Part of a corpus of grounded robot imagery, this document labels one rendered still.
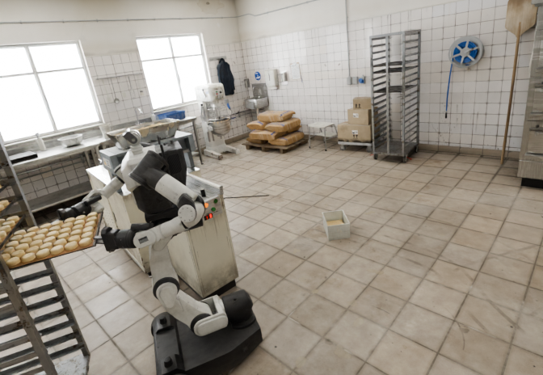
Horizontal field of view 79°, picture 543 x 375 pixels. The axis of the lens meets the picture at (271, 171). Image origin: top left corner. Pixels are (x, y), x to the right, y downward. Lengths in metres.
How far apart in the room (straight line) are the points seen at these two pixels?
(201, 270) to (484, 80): 4.40
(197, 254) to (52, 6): 4.65
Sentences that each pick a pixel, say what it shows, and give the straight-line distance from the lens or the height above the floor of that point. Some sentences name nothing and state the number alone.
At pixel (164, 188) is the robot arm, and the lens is 1.48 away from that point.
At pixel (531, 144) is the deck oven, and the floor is 0.51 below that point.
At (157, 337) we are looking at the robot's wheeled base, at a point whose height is 0.19.
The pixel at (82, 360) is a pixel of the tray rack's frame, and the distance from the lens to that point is 2.59.
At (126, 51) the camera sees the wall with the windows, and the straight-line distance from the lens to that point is 6.43.
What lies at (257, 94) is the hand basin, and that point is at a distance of 7.68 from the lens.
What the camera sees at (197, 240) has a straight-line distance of 2.47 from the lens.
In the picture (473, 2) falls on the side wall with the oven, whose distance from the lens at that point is 5.43.
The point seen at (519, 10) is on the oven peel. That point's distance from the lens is 5.28.
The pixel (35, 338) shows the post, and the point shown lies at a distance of 1.94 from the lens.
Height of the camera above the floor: 1.74
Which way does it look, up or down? 19 degrees down
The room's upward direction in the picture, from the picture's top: 8 degrees counter-clockwise
